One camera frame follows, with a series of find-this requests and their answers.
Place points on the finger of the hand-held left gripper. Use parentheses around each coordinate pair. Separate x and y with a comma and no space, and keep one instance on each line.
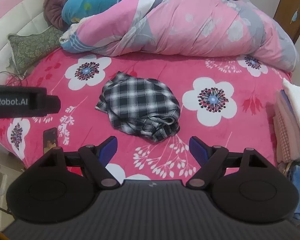
(53,105)

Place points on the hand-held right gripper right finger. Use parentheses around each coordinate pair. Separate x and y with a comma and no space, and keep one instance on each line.
(198,151)

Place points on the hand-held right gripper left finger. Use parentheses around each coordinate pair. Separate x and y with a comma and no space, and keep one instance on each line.
(109,150)

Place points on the black white plaid garment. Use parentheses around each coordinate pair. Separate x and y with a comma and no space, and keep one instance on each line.
(137,100)

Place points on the smartphone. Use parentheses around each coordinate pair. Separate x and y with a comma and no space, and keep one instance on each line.
(50,140)

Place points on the green floral pillow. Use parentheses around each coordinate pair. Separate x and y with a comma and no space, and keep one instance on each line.
(32,47)

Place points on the white bedside cabinet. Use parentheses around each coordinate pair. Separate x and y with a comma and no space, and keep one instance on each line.
(2,180)

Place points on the white padded headboard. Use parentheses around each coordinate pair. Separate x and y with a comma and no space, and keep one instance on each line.
(15,17)

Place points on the pink floral bed sheet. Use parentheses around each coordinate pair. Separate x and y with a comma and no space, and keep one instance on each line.
(165,65)

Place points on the purple plush blanket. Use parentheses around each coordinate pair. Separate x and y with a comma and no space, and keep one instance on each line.
(55,7)

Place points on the white folded cloth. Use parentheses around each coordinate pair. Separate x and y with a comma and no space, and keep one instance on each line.
(298,110)

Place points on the blue patterned pillow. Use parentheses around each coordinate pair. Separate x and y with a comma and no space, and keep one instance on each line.
(95,2)

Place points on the pink grey floral quilt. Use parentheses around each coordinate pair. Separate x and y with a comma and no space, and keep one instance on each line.
(190,30)

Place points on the wooden door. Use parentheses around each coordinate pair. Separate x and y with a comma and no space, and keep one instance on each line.
(295,5)

